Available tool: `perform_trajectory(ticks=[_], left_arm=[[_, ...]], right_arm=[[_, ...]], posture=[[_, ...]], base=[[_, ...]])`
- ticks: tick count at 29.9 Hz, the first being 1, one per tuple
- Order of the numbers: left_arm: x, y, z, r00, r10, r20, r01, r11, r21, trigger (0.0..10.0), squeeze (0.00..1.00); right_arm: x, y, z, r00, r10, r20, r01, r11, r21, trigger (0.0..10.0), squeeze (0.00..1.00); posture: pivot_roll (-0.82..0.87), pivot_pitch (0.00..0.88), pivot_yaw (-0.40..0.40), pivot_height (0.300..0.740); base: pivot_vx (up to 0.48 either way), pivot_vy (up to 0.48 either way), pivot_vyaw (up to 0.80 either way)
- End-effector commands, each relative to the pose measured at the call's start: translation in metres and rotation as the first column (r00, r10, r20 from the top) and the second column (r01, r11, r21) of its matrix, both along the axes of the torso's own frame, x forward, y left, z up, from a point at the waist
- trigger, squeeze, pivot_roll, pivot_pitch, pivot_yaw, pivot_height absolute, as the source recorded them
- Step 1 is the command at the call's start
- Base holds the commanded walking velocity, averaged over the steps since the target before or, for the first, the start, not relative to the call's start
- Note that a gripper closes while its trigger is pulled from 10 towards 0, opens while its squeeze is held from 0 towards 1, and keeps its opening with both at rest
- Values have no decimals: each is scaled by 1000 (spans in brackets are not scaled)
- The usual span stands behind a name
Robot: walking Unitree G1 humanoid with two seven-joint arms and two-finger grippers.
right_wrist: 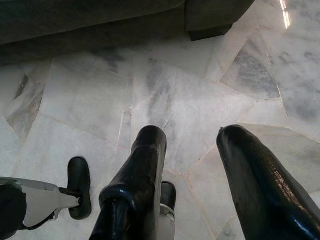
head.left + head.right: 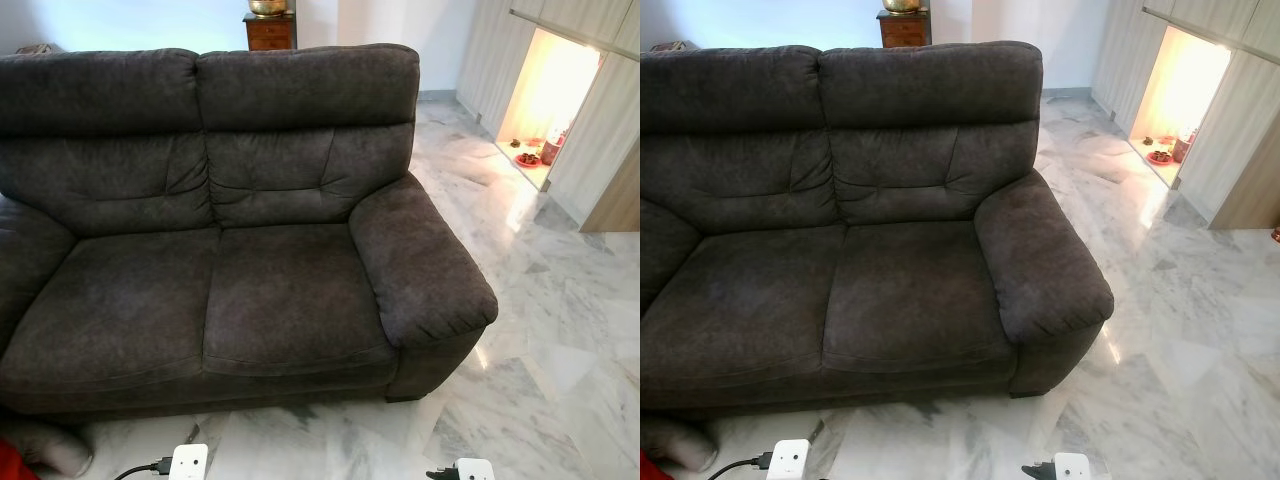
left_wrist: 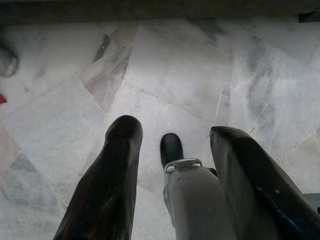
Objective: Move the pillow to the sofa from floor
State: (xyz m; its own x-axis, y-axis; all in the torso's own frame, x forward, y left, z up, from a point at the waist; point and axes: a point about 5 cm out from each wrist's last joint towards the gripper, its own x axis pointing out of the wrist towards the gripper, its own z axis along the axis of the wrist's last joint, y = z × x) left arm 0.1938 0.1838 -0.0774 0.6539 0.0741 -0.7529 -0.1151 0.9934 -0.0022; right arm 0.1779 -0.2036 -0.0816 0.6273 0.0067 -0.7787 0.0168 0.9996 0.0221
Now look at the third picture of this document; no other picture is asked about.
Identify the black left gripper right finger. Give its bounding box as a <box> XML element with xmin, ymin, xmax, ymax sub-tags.
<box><xmin>209</xmin><ymin>126</ymin><xmax>320</xmax><ymax>240</ymax></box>

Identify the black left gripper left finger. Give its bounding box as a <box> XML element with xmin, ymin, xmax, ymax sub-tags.
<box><xmin>52</xmin><ymin>114</ymin><xmax>144</xmax><ymax>240</ymax></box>

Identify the dark grey fabric sofa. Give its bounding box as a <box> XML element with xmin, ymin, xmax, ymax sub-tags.
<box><xmin>0</xmin><ymin>0</ymin><xmax>320</xmax><ymax>26</ymax></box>

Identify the black robot left foot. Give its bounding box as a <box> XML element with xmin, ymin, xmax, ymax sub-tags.
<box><xmin>159</xmin><ymin>133</ymin><xmax>185</xmax><ymax>171</ymax></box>

